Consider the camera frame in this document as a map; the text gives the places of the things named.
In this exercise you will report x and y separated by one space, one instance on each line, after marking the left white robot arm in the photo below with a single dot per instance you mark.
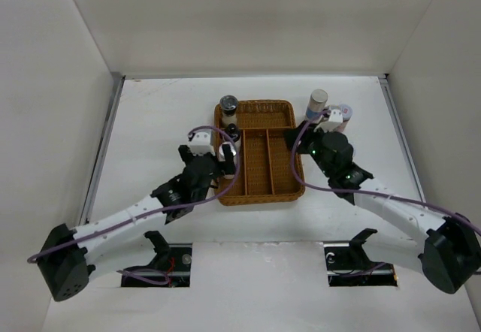
73 257

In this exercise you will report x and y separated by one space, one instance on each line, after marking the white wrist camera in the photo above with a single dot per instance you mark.
200 143
331 119

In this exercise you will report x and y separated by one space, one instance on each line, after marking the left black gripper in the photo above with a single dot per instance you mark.
225 167

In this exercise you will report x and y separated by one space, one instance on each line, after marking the black-cap white spice jar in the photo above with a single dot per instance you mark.
235 134

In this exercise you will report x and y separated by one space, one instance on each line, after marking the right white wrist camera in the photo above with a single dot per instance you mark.
331 119

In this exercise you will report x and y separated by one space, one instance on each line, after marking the far red-label spice jar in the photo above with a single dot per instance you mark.
347 113

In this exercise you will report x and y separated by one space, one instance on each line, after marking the brown wicker tray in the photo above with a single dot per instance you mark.
265 170

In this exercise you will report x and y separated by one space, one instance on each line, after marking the silver-lid salt shaker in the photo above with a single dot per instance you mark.
227 157
316 105

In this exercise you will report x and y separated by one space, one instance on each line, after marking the clear-lid white spice jar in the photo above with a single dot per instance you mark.
228 105

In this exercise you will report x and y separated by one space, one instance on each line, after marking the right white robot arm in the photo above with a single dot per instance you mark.
443 246

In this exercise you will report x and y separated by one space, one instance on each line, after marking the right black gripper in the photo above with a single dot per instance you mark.
308 134

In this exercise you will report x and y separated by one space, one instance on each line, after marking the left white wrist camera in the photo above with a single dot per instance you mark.
200 143

